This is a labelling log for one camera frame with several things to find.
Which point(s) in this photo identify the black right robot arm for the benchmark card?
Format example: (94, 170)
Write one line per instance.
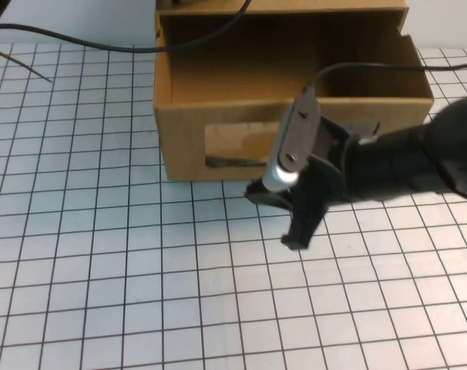
(410, 162)

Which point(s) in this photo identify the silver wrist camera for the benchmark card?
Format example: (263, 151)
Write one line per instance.
(299, 131)

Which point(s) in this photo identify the cardboard drawer with torn window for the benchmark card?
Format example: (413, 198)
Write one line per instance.
(187, 146)

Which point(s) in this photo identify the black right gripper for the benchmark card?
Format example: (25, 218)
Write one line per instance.
(326, 177)

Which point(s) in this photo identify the white grid tablecloth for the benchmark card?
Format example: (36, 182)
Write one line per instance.
(102, 270)

